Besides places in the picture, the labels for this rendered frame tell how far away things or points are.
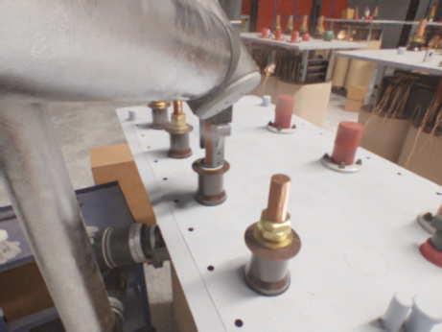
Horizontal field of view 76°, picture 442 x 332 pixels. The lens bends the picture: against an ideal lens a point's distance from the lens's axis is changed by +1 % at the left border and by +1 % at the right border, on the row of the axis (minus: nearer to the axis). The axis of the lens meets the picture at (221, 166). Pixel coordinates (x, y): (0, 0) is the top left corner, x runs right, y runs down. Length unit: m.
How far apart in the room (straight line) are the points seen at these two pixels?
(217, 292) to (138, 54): 0.43
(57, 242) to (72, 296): 0.14
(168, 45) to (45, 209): 0.45
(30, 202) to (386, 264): 0.66
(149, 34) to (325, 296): 0.49
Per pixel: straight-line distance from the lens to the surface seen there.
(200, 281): 0.54
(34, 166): 0.56
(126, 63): 0.17
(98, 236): 0.84
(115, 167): 1.93
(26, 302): 1.69
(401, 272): 0.66
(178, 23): 0.21
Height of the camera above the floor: 1.78
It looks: 28 degrees down
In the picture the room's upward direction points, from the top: 2 degrees clockwise
